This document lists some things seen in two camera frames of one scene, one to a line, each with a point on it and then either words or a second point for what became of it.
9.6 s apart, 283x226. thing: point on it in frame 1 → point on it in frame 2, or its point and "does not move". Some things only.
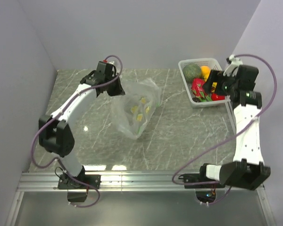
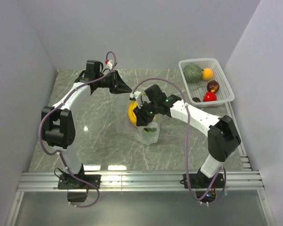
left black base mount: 78,186 does not move
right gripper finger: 214,76 → 141,120
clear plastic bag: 132,110 → 149,133
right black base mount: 205,189 does not move
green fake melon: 191,71 does not move
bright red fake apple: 215,97 → 210,96
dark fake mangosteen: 196,100 does not move
